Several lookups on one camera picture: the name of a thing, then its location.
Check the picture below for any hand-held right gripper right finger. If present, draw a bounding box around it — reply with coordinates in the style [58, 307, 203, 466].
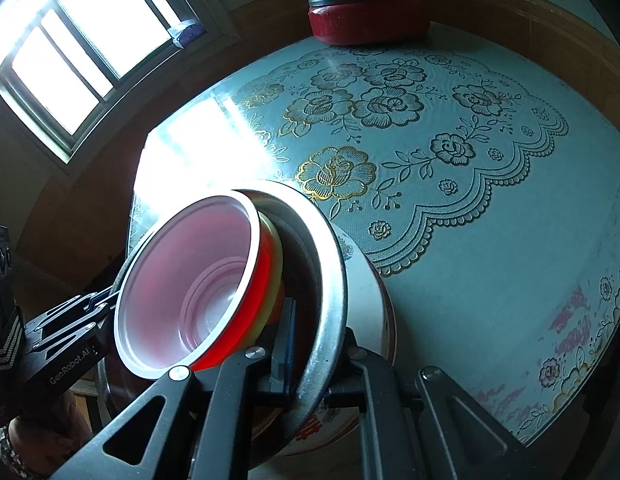
[327, 327, 523, 480]

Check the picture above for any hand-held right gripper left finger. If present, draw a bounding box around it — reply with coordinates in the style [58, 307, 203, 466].
[47, 297, 297, 480]

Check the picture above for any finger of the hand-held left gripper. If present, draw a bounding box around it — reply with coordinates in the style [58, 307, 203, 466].
[62, 287, 118, 313]
[32, 305, 116, 353]

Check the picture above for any yellow plastic bowl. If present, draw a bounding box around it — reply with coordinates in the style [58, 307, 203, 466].
[255, 210, 287, 356]

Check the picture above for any stainless steel bowl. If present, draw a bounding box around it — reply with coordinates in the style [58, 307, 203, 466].
[230, 180, 350, 443]

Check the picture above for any red plastic bowl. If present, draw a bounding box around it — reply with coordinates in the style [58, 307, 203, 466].
[114, 195, 283, 378]

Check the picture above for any person's left hand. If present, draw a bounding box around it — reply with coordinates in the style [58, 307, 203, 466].
[10, 395, 91, 466]

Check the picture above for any teal floral tablecloth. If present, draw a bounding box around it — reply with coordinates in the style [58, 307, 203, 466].
[130, 42, 620, 456]

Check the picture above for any window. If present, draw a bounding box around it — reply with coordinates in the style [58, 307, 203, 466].
[0, 0, 213, 163]

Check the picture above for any blue tissue pack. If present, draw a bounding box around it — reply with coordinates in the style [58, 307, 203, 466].
[170, 20, 207, 48]

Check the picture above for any red electric pot with lid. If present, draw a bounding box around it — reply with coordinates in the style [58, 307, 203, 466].
[308, 0, 431, 46]

